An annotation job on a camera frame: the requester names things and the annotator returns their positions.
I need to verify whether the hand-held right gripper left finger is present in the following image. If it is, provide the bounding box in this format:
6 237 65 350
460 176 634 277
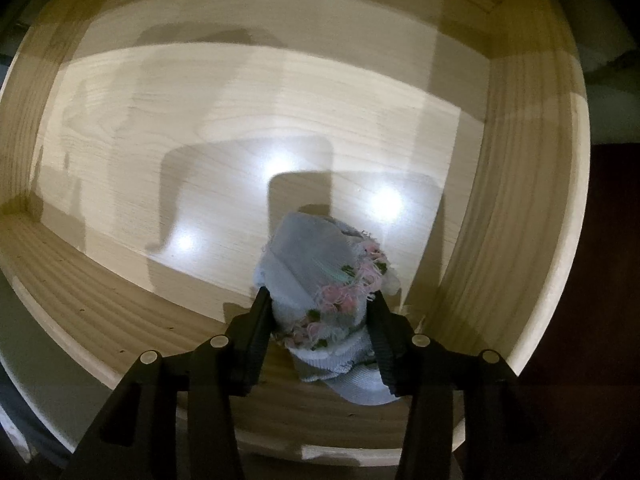
62 287 273 480

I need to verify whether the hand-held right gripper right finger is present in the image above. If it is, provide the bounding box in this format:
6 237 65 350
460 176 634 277
367 290 546 480

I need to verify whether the white floral underwear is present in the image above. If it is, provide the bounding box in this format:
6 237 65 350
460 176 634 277
251 211 403 406

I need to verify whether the grey padded wooden drawer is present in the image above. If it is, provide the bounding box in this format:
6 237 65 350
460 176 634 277
0 0 593 480

